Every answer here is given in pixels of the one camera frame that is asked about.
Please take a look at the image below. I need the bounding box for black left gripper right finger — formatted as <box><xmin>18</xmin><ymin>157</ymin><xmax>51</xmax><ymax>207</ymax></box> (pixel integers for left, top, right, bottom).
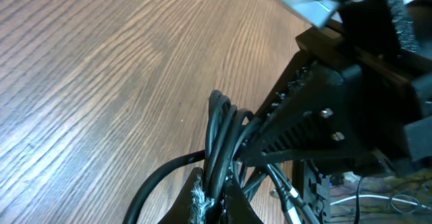
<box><xmin>219</xmin><ymin>178</ymin><xmax>263</xmax><ymax>224</ymax></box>

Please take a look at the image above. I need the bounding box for black cable bundle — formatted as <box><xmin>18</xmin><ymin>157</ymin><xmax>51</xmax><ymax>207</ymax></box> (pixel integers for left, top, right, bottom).
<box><xmin>121</xmin><ymin>89</ymin><xmax>321</xmax><ymax>224</ymax></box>

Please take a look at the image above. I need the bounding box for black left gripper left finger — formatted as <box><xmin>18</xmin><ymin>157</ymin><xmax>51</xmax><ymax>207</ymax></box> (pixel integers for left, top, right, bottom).
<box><xmin>159</xmin><ymin>167</ymin><xmax>205</xmax><ymax>224</ymax></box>

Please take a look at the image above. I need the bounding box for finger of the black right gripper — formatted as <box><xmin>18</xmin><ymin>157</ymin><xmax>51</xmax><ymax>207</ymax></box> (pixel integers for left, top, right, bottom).
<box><xmin>239</xmin><ymin>51</ymin><xmax>412</xmax><ymax>167</ymax></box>

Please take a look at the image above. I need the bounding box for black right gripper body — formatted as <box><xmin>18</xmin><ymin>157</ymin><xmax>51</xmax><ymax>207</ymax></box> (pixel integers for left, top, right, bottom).
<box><xmin>296</xmin><ymin>0</ymin><xmax>431</xmax><ymax>176</ymax></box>

